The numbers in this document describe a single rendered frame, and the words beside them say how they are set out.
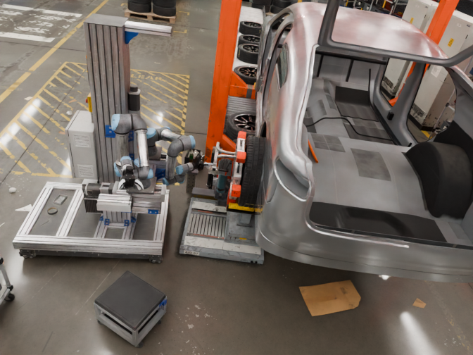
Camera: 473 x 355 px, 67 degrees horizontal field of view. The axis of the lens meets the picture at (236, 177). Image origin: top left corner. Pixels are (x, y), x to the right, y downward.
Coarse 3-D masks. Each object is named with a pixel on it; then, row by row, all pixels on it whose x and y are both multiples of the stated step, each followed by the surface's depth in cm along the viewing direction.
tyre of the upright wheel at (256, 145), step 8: (248, 136) 321; (256, 136) 325; (248, 144) 307; (256, 144) 307; (264, 144) 310; (248, 152) 301; (256, 152) 302; (264, 152) 303; (248, 160) 299; (256, 160) 299; (248, 168) 298; (256, 168) 299; (248, 176) 298; (256, 176) 298; (248, 184) 300; (256, 184) 300; (248, 192) 303; (256, 192) 303; (240, 200) 312; (248, 200) 310
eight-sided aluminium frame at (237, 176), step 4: (240, 140) 321; (244, 140) 321; (236, 144) 334; (240, 144) 342; (236, 152) 305; (236, 164) 303; (240, 164) 305; (236, 168) 303; (240, 168) 303; (240, 172) 303; (236, 176) 302; (240, 176) 302; (232, 180) 352; (236, 180) 352; (232, 184) 306; (236, 184) 351
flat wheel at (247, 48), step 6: (240, 48) 750; (246, 48) 765; (252, 48) 770; (258, 48) 781; (240, 54) 751; (246, 54) 742; (252, 54) 738; (240, 60) 757; (246, 60) 748; (252, 60) 745
